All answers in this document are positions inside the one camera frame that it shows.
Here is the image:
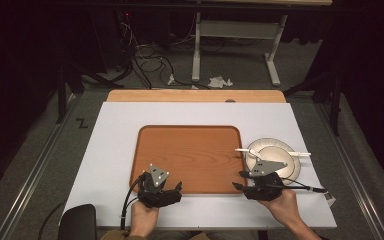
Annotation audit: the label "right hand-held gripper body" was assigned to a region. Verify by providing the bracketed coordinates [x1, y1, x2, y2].
[243, 159, 289, 202]

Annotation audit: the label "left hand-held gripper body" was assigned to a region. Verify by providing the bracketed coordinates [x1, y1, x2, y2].
[137, 163, 182, 210]

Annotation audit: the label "person's left hand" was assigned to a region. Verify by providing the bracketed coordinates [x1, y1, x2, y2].
[129, 199, 160, 239]

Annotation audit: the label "person's right hand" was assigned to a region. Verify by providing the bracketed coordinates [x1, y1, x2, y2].
[266, 189, 303, 228]

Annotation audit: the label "white spoon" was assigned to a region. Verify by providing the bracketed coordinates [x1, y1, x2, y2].
[248, 148, 265, 161]

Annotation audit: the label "wooden tray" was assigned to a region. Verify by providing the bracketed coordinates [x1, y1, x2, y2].
[129, 125, 248, 195]

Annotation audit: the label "white bowl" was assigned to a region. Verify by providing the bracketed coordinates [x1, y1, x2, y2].
[256, 145, 296, 178]

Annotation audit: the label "white plate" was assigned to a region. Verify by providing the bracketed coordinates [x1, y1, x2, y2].
[245, 137, 302, 186]

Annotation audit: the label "white wrapped chopsticks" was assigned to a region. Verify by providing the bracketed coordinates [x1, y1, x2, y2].
[234, 148, 312, 158]

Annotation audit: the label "white table board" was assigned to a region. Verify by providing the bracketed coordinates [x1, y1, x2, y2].
[62, 101, 338, 231]

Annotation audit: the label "black chair back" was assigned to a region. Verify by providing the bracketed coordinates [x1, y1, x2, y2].
[57, 203, 98, 240]

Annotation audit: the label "crumpled white paper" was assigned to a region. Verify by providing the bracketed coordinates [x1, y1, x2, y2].
[207, 75, 234, 90]

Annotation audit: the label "black metal stand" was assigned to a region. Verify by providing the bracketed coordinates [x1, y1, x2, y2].
[282, 68, 344, 137]
[55, 62, 125, 125]

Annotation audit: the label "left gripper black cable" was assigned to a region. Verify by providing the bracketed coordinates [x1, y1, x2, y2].
[119, 174, 147, 231]

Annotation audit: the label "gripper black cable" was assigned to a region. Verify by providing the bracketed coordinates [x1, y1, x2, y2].
[272, 176, 328, 195]
[119, 174, 147, 231]

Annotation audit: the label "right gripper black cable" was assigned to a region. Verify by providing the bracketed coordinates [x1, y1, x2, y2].
[272, 176, 328, 195]

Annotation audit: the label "metal floor rail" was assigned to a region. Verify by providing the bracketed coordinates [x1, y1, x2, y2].
[0, 95, 82, 240]
[314, 102, 384, 240]

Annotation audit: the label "black floor cable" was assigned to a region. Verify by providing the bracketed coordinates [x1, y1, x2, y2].
[37, 201, 65, 240]

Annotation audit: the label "tangle of floor cables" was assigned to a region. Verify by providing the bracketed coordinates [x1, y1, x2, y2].
[119, 19, 212, 91]

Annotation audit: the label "white metal table frame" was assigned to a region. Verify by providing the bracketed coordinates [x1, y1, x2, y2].
[191, 12, 289, 87]

